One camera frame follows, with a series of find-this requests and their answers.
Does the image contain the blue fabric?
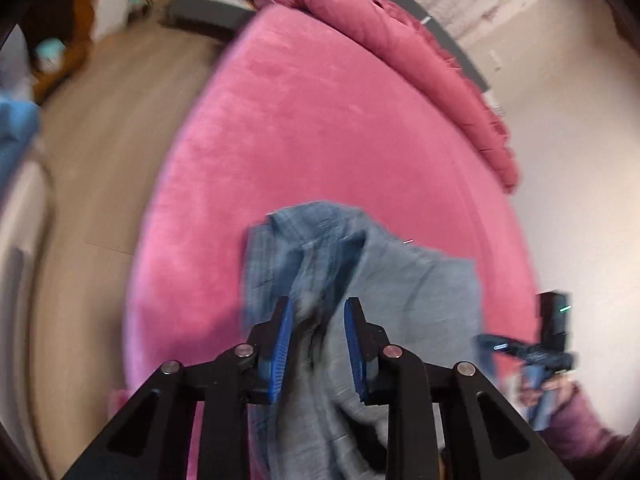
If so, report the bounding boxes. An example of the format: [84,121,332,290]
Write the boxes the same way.
[0,92,43,191]

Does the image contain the light blue denim pants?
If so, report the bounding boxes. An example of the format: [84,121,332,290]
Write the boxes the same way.
[242,201,496,480]

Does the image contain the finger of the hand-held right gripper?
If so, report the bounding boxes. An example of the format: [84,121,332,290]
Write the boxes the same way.
[476,334,542,361]

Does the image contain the pink bed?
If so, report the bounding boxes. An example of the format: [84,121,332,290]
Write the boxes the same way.
[122,2,545,480]

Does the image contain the grey headboard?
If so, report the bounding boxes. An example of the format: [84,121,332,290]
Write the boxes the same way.
[320,0,492,93]

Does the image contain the person's right hand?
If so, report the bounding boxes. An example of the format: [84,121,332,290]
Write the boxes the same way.
[517,374,581,413]

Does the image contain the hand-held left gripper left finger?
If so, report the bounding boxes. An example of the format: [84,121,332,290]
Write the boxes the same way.
[62,296,295,480]

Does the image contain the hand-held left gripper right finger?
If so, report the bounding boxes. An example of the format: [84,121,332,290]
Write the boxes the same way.
[343,296,574,480]

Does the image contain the red duvet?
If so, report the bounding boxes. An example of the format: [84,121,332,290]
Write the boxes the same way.
[257,0,524,194]

